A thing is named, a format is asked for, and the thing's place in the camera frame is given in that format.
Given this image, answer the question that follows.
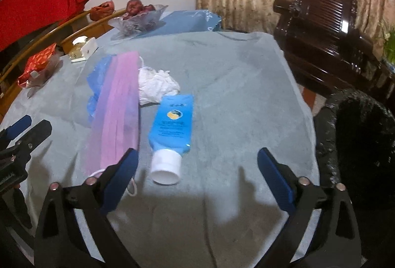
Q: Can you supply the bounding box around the blue embroidered tablecloth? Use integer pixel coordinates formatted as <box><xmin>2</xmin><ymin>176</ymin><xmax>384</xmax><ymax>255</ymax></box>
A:
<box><xmin>145</xmin><ymin>9</ymin><xmax>222</xmax><ymax>38</ymax></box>

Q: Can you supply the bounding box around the red plastic bag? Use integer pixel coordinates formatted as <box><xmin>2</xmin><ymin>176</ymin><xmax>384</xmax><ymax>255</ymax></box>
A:
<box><xmin>89</xmin><ymin>1</ymin><xmax>115</xmax><ymax>21</ymax></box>

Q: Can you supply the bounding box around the small white box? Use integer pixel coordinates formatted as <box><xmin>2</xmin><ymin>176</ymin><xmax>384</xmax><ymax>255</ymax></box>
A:
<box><xmin>72</xmin><ymin>36</ymin><xmax>99</xmax><ymax>63</ymax></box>

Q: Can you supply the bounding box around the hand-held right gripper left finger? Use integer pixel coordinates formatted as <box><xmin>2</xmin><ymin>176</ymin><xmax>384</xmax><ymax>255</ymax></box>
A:
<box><xmin>34</xmin><ymin>147</ymin><xmax>139</xmax><ymax>268</ymax></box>

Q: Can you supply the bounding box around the blue squeeze tube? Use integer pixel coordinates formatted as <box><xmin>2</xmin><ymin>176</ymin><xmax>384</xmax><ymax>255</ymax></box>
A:
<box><xmin>149</xmin><ymin>94</ymin><xmax>194</xmax><ymax>185</ymax></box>

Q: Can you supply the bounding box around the black-lined trash bin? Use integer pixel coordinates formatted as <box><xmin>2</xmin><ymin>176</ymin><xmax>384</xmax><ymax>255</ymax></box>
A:
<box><xmin>313</xmin><ymin>89</ymin><xmax>395</xmax><ymax>225</ymax></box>

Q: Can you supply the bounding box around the clear plastic wrapper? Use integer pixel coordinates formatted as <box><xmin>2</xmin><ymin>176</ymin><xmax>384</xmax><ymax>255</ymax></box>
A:
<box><xmin>26</xmin><ymin>55</ymin><xmax>64</xmax><ymax>92</ymax></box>

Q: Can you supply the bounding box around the dark carved wooden armchair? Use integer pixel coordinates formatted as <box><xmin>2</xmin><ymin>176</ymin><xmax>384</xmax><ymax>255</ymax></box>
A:
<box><xmin>273</xmin><ymin>0</ymin><xmax>395</xmax><ymax>108</ymax></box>

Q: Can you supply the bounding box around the blue plastic bag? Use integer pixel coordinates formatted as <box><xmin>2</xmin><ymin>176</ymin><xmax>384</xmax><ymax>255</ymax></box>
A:
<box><xmin>87</xmin><ymin>55</ymin><xmax>115</xmax><ymax>121</ymax></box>

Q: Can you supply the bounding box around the red gift box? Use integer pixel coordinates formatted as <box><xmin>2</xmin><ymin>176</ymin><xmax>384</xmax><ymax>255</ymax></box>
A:
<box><xmin>17</xmin><ymin>43</ymin><xmax>58</xmax><ymax>88</ymax></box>

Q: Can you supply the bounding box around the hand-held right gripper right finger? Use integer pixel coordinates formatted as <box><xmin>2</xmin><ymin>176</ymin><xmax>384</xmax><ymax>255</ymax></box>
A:
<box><xmin>257</xmin><ymin>147</ymin><xmax>361</xmax><ymax>268</ymax></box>

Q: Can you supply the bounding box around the grey-blue table towel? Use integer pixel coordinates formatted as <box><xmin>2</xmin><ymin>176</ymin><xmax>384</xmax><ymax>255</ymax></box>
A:
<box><xmin>0</xmin><ymin>30</ymin><xmax>320</xmax><ymax>268</ymax></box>

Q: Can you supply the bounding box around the pink face mask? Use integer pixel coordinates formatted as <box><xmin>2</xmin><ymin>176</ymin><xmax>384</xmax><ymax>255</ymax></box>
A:
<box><xmin>83</xmin><ymin>51</ymin><xmax>141</xmax><ymax>197</ymax></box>

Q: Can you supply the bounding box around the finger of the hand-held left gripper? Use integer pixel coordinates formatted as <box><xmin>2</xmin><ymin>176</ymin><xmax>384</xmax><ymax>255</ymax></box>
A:
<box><xmin>6</xmin><ymin>120</ymin><xmax>52</xmax><ymax>164</ymax></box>
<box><xmin>0</xmin><ymin>115</ymin><xmax>32</xmax><ymax>145</ymax></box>

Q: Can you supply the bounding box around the crumpled white tissue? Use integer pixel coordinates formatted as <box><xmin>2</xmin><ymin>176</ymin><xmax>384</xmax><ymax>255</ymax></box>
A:
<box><xmin>137</xmin><ymin>66</ymin><xmax>181</xmax><ymax>106</ymax></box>

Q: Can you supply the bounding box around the glass fruit bowl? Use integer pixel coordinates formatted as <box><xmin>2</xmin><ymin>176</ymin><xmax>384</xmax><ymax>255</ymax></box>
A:
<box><xmin>108</xmin><ymin>4</ymin><xmax>169</xmax><ymax>40</ymax></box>

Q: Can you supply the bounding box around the potted daffodil plant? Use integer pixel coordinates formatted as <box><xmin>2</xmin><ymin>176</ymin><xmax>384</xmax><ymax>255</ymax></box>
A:
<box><xmin>381</xmin><ymin>21</ymin><xmax>395</xmax><ymax>65</ymax></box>

